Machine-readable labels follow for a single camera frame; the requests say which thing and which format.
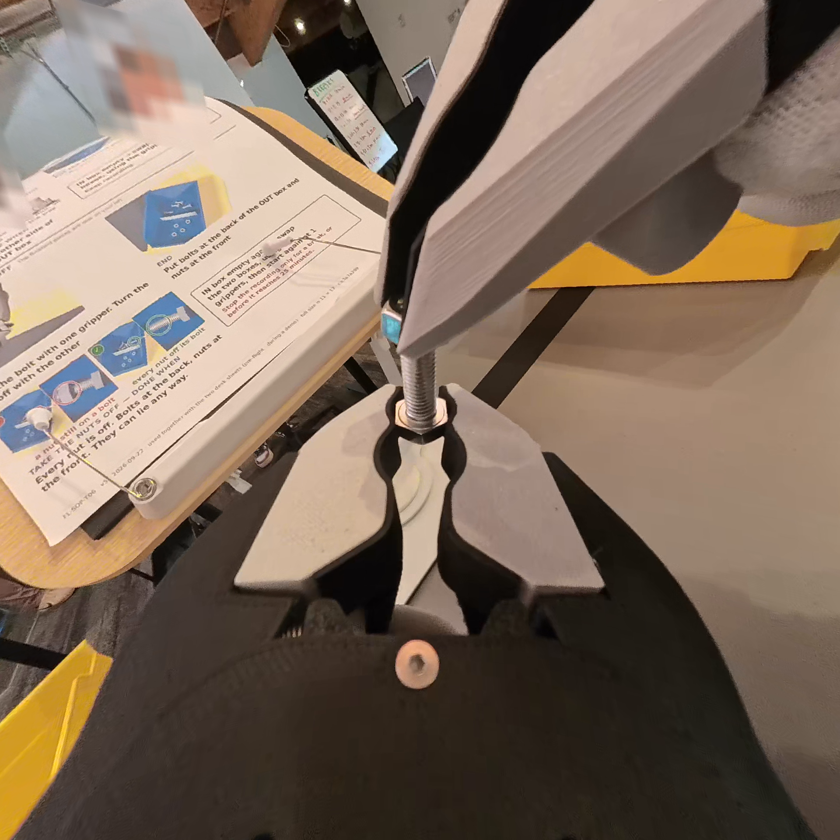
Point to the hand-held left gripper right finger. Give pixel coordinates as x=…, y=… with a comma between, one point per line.
x=518, y=518

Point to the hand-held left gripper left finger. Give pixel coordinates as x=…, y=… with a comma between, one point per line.
x=315, y=518

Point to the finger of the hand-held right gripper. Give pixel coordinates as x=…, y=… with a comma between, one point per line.
x=590, y=164
x=423, y=151

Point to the steel hex nut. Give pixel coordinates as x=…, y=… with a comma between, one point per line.
x=423, y=429

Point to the steel bolt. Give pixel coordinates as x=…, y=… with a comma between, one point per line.
x=420, y=387

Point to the yellow plastic storage bin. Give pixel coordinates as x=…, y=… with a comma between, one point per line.
x=39, y=722
x=722, y=262

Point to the person's right hand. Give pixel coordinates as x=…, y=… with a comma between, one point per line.
x=794, y=157

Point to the handwritten whiteboard sign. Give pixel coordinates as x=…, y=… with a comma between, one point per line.
x=354, y=118

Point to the white stand ledge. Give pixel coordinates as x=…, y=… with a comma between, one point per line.
x=262, y=420

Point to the printed instruction sheet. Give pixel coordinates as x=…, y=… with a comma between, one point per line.
x=197, y=262

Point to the wooden document stand board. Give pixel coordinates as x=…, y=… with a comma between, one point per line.
x=23, y=548

